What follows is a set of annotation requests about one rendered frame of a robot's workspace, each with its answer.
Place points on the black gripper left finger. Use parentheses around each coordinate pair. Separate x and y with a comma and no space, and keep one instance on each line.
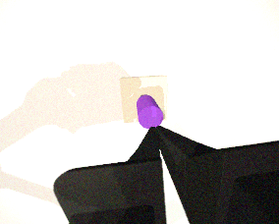
(135,182)

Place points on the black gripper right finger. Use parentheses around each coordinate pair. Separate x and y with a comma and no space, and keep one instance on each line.
(204,176)

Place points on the purple marker cap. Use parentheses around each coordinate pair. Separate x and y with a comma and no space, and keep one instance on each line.
(149,113)

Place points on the beige block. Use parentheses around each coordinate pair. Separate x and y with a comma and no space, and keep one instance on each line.
(132,88)

